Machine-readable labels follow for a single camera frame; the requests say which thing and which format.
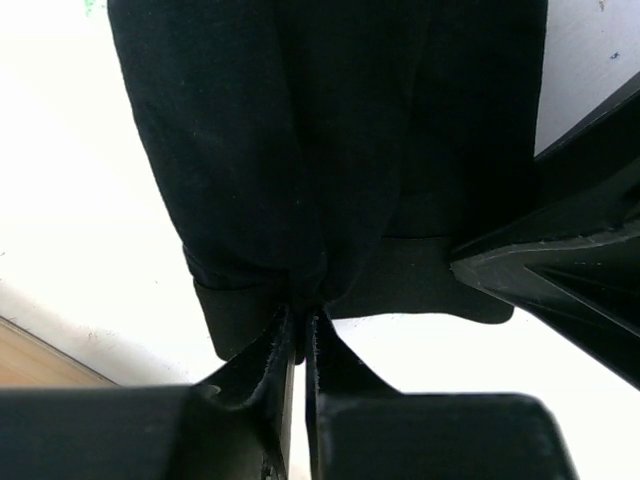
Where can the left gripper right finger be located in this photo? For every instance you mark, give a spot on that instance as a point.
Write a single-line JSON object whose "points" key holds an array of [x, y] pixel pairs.
{"points": [[359, 427]]}

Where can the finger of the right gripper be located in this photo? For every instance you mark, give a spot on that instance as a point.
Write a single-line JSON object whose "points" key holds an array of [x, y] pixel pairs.
{"points": [[594, 150], [585, 288]]}

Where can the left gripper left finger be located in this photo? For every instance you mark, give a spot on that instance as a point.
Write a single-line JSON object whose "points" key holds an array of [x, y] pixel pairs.
{"points": [[234, 424]]}

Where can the black underwear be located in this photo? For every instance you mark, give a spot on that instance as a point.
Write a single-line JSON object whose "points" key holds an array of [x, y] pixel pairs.
{"points": [[331, 154]]}

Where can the wooden compartment tray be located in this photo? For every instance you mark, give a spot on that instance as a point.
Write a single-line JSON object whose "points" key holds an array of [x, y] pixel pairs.
{"points": [[29, 362]]}

